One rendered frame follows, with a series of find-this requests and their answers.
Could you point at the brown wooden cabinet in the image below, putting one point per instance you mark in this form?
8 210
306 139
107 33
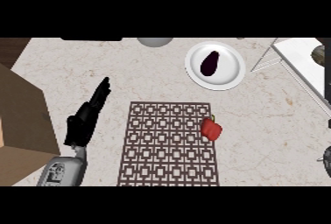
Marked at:
21 128

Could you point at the brown patterned placemat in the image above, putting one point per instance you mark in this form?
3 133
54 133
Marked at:
167 145

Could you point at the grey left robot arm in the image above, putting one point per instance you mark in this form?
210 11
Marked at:
62 172

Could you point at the red bell pepper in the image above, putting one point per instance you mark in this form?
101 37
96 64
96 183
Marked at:
212 129

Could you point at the grey round bowl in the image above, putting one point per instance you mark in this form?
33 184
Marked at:
154 41

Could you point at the dark purple eggplant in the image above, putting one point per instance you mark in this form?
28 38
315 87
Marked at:
210 64

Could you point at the dark grey round object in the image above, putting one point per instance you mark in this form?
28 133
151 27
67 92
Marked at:
320 54

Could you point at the dark round pot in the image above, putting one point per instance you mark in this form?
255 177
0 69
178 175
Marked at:
327 162

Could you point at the white round plate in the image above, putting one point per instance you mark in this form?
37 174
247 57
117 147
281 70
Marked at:
215 65

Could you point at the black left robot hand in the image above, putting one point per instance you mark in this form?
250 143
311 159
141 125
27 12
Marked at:
88 113

